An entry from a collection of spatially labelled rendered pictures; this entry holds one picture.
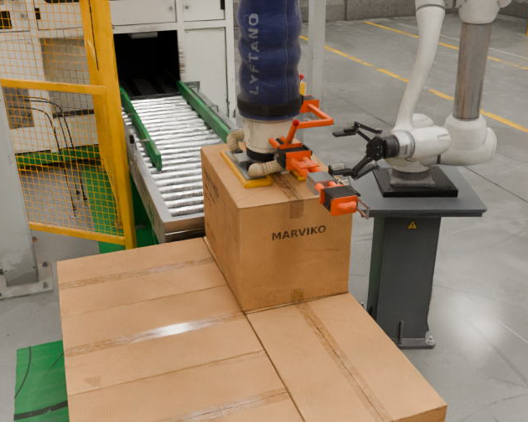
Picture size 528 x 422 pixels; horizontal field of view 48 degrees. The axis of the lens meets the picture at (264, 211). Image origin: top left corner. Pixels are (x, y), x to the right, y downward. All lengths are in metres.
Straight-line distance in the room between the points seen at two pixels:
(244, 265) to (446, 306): 1.46
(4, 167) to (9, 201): 0.18
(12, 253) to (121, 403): 1.72
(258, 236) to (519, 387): 1.37
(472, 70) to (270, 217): 0.95
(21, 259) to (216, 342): 1.67
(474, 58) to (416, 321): 1.19
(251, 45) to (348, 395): 1.12
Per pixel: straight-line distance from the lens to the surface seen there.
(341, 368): 1.87
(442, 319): 3.08
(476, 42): 2.34
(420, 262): 2.66
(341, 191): 1.63
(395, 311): 2.77
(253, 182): 2.02
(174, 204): 2.89
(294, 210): 1.95
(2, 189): 3.22
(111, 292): 2.26
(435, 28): 2.22
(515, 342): 3.05
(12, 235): 3.33
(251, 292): 2.05
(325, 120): 2.27
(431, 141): 2.07
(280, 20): 1.97
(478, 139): 2.47
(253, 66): 2.00
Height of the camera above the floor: 1.75
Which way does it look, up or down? 26 degrees down
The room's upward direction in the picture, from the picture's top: straight up
